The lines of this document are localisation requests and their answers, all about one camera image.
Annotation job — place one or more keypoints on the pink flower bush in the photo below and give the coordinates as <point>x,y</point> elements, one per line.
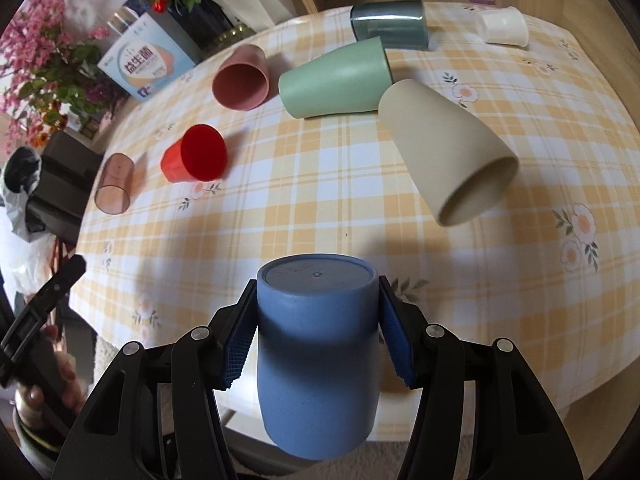
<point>47,65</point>

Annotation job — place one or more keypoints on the beige cup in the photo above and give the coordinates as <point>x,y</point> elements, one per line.
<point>442,145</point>

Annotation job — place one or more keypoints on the transparent brown cup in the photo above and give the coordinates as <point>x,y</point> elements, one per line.
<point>115,185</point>

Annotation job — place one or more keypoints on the transparent teal cup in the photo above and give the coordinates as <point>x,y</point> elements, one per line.
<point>390,25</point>

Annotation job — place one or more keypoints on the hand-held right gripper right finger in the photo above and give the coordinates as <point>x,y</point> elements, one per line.
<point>398,347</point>

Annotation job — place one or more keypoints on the dark blue vase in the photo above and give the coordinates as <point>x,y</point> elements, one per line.
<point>200,22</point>

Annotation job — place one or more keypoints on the yellow plaid floral tablecloth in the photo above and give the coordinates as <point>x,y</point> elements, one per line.
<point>320,200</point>

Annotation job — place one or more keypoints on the black chair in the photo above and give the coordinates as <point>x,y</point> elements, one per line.
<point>65,185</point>

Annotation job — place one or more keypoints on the white and blue carton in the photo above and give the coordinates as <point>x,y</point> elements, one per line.
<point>142,62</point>

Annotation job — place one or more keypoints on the white cup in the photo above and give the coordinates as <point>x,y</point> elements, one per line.
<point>502,27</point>

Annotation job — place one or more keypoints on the blue cup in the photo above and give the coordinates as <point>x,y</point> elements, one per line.
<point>315,365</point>

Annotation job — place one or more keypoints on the red cup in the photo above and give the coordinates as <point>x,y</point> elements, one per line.
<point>200,152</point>

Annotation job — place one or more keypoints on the white paper bag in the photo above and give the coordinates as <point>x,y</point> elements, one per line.
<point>260,2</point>

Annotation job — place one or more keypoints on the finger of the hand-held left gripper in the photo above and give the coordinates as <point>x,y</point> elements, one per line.
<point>47,302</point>

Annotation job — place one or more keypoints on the green cup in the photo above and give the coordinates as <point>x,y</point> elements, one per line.
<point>330,80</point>

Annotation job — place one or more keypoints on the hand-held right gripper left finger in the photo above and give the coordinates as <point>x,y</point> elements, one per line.
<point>239,347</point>

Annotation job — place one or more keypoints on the pink cup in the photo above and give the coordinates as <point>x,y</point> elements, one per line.
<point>240,82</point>

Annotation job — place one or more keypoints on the person's left hand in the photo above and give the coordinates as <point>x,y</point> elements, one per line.
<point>70,380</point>

